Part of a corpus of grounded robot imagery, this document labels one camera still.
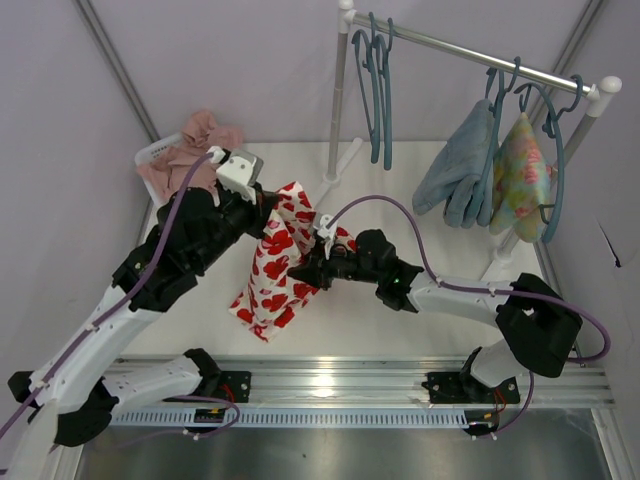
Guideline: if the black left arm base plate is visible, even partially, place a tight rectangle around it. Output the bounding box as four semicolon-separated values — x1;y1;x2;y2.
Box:
197;371;252;404

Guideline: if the pastel floral garment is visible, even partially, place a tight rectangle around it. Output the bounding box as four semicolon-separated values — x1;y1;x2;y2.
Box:
489;113;551;243

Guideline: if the light blue fleece garment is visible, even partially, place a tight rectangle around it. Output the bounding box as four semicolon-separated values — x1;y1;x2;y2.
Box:
412;99;492;229

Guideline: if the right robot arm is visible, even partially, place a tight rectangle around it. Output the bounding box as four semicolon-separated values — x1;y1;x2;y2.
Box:
287;230;582;403

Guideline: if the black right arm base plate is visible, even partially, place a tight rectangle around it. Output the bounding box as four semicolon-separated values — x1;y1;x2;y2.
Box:
421;371;521;405

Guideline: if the teal hanger with floral garment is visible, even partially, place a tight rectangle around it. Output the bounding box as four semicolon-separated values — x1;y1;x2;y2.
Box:
504;101;550;243

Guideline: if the white plastic laundry basket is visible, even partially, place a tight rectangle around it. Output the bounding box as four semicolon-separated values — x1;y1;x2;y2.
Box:
134;132;182;207

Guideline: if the teal hanger with blue garment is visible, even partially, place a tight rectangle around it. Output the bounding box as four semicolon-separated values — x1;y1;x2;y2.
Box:
476;68;506;227

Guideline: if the grey corner frame post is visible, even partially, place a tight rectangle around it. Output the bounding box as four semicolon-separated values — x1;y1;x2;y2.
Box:
72;0;160;142

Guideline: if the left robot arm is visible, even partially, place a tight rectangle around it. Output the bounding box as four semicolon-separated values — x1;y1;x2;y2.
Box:
8;186;279;447

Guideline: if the pink crumpled garment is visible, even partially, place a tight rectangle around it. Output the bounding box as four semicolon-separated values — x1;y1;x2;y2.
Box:
136;109;244;205

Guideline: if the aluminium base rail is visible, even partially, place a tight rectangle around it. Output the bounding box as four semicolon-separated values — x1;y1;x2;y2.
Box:
215;355;615;409

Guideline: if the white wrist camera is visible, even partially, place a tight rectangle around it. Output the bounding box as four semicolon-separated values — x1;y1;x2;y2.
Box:
207;146;264;205
313;212;338;247

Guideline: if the white slotted cable duct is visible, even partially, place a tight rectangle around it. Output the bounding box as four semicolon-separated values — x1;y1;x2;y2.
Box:
112;406;468;429

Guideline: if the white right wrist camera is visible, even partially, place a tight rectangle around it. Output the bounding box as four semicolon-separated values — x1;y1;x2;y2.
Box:
313;212;338;247

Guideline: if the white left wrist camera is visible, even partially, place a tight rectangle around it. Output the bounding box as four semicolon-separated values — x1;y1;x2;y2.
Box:
207;146;264;205

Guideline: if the silver clothes rack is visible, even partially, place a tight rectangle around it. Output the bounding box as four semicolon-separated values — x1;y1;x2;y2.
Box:
293;0;623;296

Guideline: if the red poppy print skirt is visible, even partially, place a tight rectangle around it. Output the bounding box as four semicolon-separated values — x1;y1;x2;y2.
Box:
228;179;357;344

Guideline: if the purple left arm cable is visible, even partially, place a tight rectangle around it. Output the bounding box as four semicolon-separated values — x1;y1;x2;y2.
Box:
0;151;243;446

